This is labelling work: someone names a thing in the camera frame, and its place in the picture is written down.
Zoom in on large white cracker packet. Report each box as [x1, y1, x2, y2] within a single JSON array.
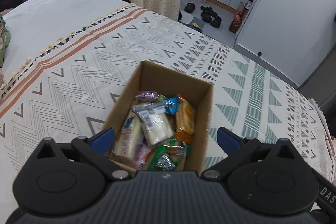
[[113, 113, 143, 161]]

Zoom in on red sausage snack packet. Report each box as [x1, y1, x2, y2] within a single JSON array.
[[134, 144, 152, 169]]

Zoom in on orange biscuit packet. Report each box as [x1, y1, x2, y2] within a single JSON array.
[[174, 94, 195, 144]]

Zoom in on green candy packet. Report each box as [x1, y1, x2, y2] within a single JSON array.
[[147, 146, 176, 171]]

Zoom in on clear white snack packet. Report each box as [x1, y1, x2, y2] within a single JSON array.
[[132, 102, 174, 147]]

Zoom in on purple candy packet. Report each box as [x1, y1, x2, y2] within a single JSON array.
[[135, 91, 159, 103]]

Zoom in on green pastry packet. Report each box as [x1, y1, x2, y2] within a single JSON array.
[[162, 137, 190, 158]]

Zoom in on blue candy packet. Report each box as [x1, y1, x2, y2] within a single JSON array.
[[164, 96, 179, 116]]

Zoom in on patterned bed blanket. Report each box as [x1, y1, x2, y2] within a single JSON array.
[[0, 3, 336, 185]]

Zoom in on open cardboard box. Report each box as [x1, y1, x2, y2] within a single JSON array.
[[104, 61, 214, 174]]

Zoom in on red oil bottle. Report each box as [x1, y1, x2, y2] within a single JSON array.
[[229, 12, 244, 34]]

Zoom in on black slippers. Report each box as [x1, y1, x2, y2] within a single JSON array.
[[185, 3, 222, 28]]

